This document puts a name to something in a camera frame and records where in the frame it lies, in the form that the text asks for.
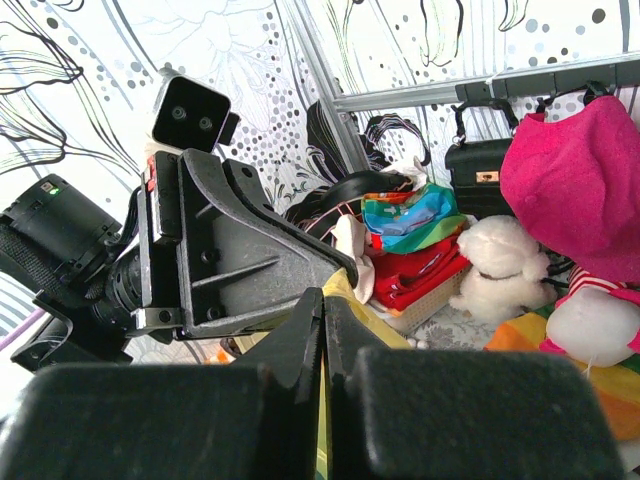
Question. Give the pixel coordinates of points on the cream canvas tote bag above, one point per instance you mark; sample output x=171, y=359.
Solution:
x=350, y=237

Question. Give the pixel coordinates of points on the white plush lamb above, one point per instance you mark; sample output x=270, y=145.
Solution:
x=508, y=268

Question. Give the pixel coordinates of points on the white plastic laundry basket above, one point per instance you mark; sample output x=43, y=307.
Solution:
x=417, y=313

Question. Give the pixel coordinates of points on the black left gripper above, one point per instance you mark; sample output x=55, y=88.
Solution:
x=242, y=268

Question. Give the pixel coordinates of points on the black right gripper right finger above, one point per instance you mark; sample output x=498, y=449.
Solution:
x=457, y=414

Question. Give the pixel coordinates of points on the rainbow striped folded towel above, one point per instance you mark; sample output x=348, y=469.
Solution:
x=617, y=387

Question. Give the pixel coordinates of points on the red folded clothes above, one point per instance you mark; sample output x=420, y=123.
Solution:
x=403, y=279

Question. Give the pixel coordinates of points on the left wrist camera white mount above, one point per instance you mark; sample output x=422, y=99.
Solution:
x=189, y=114

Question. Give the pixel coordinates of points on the black leather handbag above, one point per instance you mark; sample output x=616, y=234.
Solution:
x=475, y=166

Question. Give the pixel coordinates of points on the colourful rainbow cloth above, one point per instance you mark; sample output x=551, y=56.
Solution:
x=406, y=222

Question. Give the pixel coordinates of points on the magenta felt hat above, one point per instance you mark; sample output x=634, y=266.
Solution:
x=574, y=186

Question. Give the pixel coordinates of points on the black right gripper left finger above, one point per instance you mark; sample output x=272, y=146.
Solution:
x=255, y=418

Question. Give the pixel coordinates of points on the pink faced striped doll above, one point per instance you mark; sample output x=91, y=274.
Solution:
x=596, y=322

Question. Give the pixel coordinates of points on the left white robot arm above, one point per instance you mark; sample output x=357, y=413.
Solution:
x=54, y=241

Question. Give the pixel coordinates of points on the yellow plastic trash bag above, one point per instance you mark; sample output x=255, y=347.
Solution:
x=365, y=320

